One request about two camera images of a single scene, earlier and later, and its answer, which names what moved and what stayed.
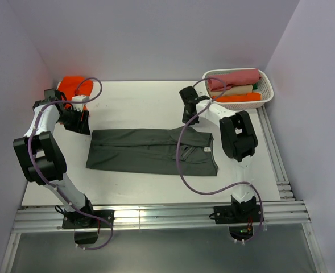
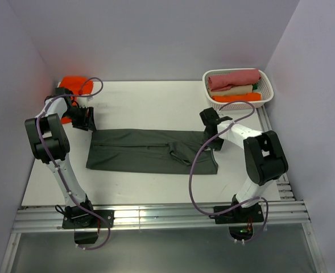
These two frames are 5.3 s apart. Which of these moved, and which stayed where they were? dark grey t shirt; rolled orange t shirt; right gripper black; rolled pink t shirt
Moved: right gripper black
Stayed: dark grey t shirt; rolled orange t shirt; rolled pink t shirt
